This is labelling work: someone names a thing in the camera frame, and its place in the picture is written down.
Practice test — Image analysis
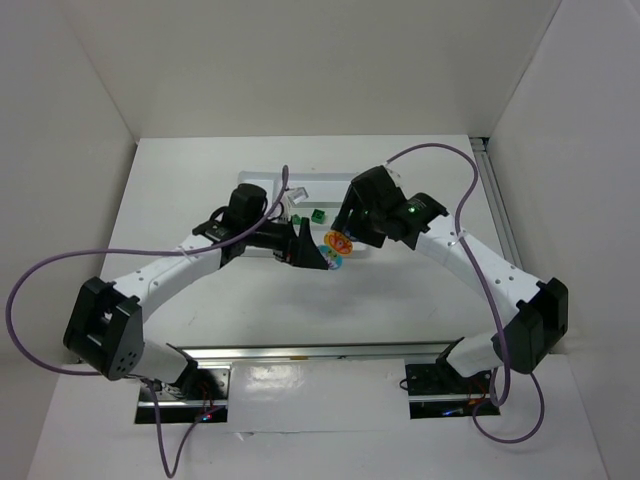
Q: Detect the yellow butterfly lego piece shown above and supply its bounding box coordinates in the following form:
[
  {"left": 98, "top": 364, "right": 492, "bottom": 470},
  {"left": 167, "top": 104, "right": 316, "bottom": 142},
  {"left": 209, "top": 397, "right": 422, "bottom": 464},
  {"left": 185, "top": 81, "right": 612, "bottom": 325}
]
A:
[{"left": 324, "top": 230, "right": 353, "bottom": 256}]

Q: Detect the green square lego brick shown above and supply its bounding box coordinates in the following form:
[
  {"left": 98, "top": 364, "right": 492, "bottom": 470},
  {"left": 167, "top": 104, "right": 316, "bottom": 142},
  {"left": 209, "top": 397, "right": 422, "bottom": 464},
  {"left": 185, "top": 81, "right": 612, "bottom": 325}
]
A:
[{"left": 311, "top": 209, "right": 326, "bottom": 224}]

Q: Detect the teal frog lego piece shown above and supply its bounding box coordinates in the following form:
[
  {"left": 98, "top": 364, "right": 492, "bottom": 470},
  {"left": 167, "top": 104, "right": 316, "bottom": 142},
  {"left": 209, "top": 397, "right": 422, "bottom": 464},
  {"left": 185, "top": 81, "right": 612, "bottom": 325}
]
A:
[{"left": 318, "top": 245, "right": 343, "bottom": 270}]

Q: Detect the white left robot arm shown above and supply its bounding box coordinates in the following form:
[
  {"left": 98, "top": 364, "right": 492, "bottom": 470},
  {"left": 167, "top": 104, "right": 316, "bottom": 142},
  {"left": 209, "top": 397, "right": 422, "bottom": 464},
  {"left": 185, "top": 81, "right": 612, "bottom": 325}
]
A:
[{"left": 63, "top": 183, "right": 328, "bottom": 397}]

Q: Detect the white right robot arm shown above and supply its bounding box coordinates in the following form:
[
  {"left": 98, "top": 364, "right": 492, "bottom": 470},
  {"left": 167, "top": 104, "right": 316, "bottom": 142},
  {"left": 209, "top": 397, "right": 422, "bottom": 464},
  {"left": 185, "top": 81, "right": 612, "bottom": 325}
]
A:
[{"left": 332, "top": 166, "right": 568, "bottom": 378}]

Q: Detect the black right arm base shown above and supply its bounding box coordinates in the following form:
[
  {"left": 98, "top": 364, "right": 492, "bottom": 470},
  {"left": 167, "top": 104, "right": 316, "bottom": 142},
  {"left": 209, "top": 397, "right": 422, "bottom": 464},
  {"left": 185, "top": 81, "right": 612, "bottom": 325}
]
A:
[{"left": 399, "top": 364, "right": 500, "bottom": 420}]

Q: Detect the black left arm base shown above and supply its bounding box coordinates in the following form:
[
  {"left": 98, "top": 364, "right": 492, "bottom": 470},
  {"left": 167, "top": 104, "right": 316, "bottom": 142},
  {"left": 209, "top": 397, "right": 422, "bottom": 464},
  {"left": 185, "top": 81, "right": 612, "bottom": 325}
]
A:
[{"left": 134, "top": 365, "right": 231, "bottom": 425}]

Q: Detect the white divided plastic tray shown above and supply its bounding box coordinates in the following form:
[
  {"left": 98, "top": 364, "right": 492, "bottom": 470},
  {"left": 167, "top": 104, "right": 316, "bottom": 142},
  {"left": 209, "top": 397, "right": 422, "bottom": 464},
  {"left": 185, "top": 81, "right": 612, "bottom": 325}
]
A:
[{"left": 237, "top": 171, "right": 355, "bottom": 246}]

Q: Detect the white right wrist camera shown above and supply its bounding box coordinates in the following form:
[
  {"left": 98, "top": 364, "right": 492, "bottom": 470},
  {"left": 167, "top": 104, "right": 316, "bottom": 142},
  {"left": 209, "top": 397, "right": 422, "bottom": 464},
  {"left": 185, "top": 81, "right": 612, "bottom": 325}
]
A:
[{"left": 385, "top": 167, "right": 402, "bottom": 188}]

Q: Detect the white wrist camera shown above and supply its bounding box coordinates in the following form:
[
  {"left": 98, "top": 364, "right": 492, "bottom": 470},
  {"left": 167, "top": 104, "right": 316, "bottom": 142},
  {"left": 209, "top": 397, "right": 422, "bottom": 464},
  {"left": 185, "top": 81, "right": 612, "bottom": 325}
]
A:
[
  {"left": 281, "top": 187, "right": 309, "bottom": 217},
  {"left": 385, "top": 167, "right": 402, "bottom": 188}
]

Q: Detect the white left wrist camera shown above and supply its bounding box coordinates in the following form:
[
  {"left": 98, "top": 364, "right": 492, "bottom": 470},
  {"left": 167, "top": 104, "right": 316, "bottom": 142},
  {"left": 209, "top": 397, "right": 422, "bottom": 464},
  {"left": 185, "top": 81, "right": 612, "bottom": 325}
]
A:
[{"left": 281, "top": 187, "right": 309, "bottom": 217}]

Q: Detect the aluminium right side rail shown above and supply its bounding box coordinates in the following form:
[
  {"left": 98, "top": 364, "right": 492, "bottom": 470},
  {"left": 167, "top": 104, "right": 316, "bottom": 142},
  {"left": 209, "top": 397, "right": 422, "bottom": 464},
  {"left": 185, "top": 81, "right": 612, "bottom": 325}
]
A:
[{"left": 469, "top": 137, "right": 523, "bottom": 269}]

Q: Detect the aluminium table edge rail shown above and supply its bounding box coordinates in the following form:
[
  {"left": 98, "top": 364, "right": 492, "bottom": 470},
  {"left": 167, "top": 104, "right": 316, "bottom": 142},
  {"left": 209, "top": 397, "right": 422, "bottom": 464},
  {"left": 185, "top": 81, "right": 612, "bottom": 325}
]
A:
[{"left": 178, "top": 341, "right": 452, "bottom": 362}]

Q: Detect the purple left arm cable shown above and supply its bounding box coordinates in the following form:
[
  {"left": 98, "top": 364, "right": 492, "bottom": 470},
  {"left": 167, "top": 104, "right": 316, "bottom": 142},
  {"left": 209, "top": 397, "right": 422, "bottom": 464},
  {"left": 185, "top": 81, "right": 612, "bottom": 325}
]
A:
[{"left": 4, "top": 164, "right": 291, "bottom": 479}]

